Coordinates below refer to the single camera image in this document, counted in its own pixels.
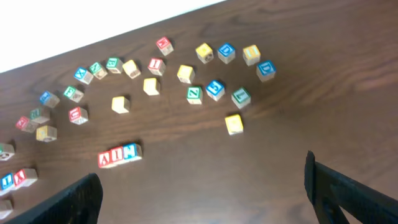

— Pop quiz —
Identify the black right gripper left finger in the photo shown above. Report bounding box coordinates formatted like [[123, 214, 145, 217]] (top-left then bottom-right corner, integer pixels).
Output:
[[8, 173, 103, 224]]

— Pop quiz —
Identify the yellow number 8 block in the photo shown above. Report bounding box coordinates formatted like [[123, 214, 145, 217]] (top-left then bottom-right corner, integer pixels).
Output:
[[243, 45, 261, 66]]

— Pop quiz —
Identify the green letter R block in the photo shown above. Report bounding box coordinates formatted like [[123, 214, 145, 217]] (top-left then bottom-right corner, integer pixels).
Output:
[[30, 108, 50, 124]]

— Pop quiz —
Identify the yellow block lower right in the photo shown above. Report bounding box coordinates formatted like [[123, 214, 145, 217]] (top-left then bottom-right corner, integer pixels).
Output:
[[224, 114, 244, 135]]

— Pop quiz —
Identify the blue letter D block right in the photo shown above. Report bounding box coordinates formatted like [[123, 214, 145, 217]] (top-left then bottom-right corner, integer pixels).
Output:
[[256, 60, 276, 82]]

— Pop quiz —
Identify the green letter Z block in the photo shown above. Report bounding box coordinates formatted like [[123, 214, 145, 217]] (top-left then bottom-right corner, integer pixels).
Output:
[[186, 86, 203, 105]]

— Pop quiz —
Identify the yellow letter S block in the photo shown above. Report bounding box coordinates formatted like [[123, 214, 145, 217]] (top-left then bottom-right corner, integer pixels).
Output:
[[111, 96, 130, 114]]

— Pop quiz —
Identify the yellow letter O block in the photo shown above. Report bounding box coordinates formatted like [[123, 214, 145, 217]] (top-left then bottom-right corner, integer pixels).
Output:
[[143, 78, 160, 96]]

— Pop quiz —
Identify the red letter A block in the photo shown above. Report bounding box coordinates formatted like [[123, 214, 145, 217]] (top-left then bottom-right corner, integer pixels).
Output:
[[97, 151, 113, 169]]

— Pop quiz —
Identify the blue number 5 block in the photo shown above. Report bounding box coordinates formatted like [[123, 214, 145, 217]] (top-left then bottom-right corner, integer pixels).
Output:
[[206, 80, 225, 101]]

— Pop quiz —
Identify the blue letter P block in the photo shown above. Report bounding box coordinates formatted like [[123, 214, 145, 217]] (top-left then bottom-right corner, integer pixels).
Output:
[[39, 91, 60, 108]]

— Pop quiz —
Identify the blue letter T block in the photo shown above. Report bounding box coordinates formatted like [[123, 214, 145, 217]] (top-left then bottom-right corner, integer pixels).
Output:
[[0, 172, 15, 196]]

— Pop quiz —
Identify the yellow letter M block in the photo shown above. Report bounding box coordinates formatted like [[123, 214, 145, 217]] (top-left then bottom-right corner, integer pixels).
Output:
[[195, 43, 214, 64]]

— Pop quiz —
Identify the yellow block upper middle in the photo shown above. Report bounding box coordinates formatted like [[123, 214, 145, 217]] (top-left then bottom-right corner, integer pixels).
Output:
[[123, 60, 141, 79]]

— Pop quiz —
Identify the yellow letter C block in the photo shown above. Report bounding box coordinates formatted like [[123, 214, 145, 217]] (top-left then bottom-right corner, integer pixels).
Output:
[[177, 65, 195, 84]]

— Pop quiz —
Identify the yellow block left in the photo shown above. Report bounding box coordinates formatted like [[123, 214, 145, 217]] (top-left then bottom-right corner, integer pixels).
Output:
[[36, 125, 57, 142]]

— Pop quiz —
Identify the green letter B block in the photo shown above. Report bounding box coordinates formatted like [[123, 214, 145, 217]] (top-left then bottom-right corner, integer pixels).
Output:
[[106, 57, 123, 74]]

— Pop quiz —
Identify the red letter i block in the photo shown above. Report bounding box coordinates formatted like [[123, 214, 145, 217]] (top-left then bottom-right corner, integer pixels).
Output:
[[110, 147, 124, 166], [147, 58, 166, 76]]

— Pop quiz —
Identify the green letter J block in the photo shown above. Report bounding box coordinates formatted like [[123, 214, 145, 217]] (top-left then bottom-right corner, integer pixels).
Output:
[[0, 143, 15, 161]]

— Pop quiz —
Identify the green letter T block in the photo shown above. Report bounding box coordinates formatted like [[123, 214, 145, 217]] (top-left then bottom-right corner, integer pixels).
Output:
[[231, 87, 251, 109]]

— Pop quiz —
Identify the blue number 2 block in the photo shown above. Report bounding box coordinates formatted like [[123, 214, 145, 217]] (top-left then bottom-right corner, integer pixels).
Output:
[[123, 143, 142, 162]]

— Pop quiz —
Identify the blue letter d block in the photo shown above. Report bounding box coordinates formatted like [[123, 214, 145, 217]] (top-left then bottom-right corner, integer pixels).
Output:
[[256, 60, 276, 82], [218, 42, 236, 64]]

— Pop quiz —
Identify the green letter N block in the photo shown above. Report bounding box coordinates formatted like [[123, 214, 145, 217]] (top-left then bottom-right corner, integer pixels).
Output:
[[89, 62, 108, 80]]

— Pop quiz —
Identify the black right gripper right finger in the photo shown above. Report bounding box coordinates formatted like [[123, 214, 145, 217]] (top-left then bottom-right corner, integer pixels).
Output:
[[304, 151, 397, 223]]

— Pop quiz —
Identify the red letter K block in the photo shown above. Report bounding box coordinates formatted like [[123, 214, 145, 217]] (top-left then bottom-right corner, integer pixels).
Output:
[[156, 36, 174, 56]]

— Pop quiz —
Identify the blue letter X block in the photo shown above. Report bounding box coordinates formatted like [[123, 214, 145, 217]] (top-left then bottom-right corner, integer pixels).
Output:
[[74, 67, 94, 85]]

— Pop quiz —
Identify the red letter C block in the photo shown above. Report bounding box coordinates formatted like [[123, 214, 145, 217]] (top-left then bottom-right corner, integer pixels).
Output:
[[16, 116, 39, 133]]

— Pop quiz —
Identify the red letter U block middle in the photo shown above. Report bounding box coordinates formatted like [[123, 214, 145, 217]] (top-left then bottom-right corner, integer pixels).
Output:
[[68, 107, 88, 125]]

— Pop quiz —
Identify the red letter Y block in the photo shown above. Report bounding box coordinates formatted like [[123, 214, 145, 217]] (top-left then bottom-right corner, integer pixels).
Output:
[[13, 168, 38, 189]]

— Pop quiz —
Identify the green letter F block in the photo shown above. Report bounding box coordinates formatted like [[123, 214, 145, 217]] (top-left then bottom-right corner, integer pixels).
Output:
[[63, 86, 84, 103]]

